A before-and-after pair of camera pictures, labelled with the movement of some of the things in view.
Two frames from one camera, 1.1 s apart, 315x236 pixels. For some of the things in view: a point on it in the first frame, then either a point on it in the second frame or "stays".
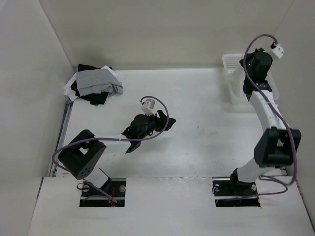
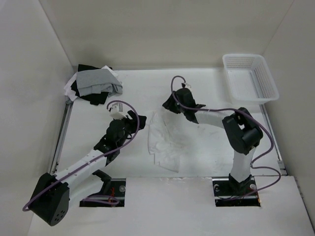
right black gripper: x=252 y=55 → x=169 y=104
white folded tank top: x=70 y=94 stays
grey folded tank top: x=97 y=80 stays
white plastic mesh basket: x=235 y=74 stays
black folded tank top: x=94 y=99 stays
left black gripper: x=158 y=120 → x=132 y=122
